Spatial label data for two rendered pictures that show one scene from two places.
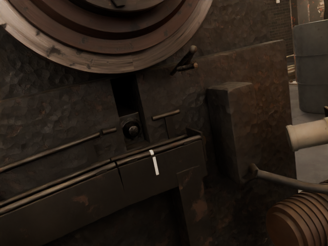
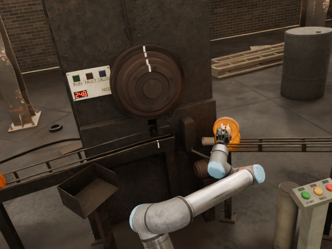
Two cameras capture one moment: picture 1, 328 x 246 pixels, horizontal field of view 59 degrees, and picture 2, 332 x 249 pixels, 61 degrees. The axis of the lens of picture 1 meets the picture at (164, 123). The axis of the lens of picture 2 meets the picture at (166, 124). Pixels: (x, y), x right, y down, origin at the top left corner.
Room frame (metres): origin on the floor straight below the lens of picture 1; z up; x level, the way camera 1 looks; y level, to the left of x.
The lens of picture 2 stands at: (-1.05, -0.26, 1.66)
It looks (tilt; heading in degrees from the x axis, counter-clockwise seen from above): 27 degrees down; 8
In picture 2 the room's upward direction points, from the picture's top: 7 degrees counter-clockwise
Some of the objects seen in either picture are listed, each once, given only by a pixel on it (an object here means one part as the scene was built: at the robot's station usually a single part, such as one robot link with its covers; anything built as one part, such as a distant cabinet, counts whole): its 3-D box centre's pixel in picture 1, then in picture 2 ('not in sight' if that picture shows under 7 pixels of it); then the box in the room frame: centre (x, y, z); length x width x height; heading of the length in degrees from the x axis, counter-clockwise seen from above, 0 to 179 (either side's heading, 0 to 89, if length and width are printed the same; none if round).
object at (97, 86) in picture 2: not in sight; (91, 83); (0.58, 0.40, 1.15); 0.26 x 0.02 x 0.18; 110
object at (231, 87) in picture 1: (234, 131); (188, 134); (0.70, -0.17, 0.68); 0.11 x 0.08 x 0.24; 20
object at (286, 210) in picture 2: not in sight; (286, 219); (0.29, -0.75, 0.26); 0.12 x 0.12 x 0.52
